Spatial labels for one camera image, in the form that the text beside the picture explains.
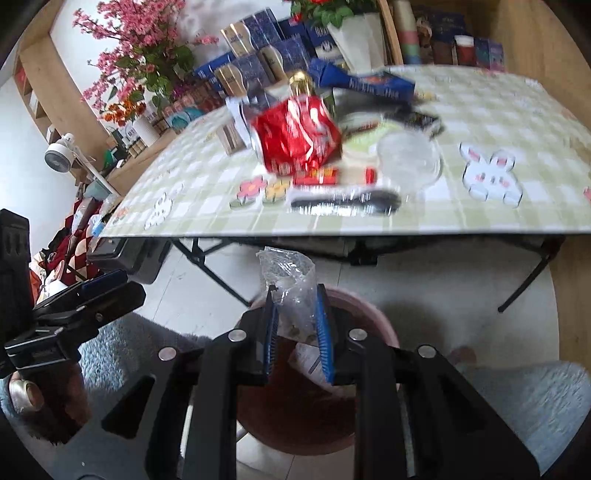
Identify row of small packets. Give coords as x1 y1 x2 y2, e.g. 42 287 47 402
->
151 82 228 136

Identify wooden shelf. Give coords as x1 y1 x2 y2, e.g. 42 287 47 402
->
379 0 591 84

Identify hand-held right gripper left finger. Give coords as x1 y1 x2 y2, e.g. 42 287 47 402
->
51 285 280 480

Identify pastel paper rolls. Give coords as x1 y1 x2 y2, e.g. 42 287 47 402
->
392 0 424 65

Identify small brown white carton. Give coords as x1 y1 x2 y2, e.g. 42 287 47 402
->
217 122 248 156

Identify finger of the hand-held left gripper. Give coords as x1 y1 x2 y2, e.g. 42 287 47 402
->
69 270 129 297
33 281 147 334

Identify red foil bag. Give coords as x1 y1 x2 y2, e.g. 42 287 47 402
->
249 95 345 179

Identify small blue box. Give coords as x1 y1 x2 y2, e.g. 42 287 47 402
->
475 39 505 71

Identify pink blossom plant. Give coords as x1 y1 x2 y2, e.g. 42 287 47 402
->
73 0 221 131

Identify red flower bouquet white wrapper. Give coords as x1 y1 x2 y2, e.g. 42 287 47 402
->
290 0 387 73

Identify red paper cup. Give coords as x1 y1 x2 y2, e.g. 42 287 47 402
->
454 34 476 66

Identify white vase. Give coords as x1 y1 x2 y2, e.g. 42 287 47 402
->
133 113 161 145

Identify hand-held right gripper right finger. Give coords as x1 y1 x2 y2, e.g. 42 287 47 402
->
314 284 541 480

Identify black small packet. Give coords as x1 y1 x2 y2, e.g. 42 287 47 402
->
405 111 444 138

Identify blue snack packet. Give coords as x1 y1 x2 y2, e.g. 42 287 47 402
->
307 58 416 102

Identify black case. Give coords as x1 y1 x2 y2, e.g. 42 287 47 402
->
87 237 172 285

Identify gold capped bottle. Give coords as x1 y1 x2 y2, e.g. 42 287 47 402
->
288 69 315 100

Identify person's left leg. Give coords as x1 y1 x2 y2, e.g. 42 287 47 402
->
0 311 216 462

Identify clear plastic cup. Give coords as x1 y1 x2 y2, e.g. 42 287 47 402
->
376 131 445 195

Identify person's left hand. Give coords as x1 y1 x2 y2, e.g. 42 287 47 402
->
7 364 93 445

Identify black folding table frame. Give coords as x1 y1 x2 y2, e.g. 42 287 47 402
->
172 235 567 315

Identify red checkered cloth pile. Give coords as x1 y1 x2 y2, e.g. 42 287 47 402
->
28 194 118 303

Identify white desk fan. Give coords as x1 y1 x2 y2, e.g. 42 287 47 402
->
44 133 117 195

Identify red ended candy packet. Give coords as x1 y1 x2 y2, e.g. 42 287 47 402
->
293 166 378 186

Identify person's leg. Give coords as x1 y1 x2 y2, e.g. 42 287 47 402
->
0 311 216 462
456 360 586 480

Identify white printed wrapper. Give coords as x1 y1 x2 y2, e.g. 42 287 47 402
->
288 343 334 387

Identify green checkered tablecloth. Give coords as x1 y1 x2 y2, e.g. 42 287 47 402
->
98 65 591 241

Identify clear plastic bag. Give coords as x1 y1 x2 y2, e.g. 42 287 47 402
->
257 247 319 343

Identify person's right leg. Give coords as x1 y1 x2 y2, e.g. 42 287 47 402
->
456 360 586 480

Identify stack of blue gift boxes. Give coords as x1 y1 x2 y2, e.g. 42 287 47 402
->
194 9 343 100

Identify black long packet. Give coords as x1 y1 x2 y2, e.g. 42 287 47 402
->
289 188 402 217

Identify dark boxes on shelf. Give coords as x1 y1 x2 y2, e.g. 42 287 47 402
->
417 11 467 65

